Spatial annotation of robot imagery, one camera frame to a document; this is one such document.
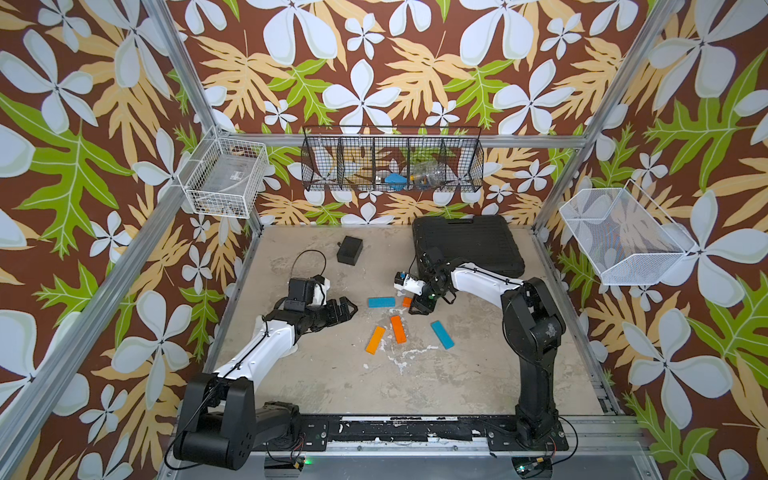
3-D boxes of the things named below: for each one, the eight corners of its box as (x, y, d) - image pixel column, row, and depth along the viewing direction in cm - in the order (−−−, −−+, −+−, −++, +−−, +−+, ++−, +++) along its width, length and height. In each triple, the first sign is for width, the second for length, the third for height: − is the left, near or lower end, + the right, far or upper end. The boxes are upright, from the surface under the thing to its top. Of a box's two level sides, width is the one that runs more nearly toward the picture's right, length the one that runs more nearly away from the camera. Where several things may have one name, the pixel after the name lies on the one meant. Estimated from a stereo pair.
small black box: (333, 261, 112) (332, 254, 109) (343, 241, 119) (342, 234, 115) (355, 266, 111) (354, 259, 107) (363, 246, 117) (363, 238, 114)
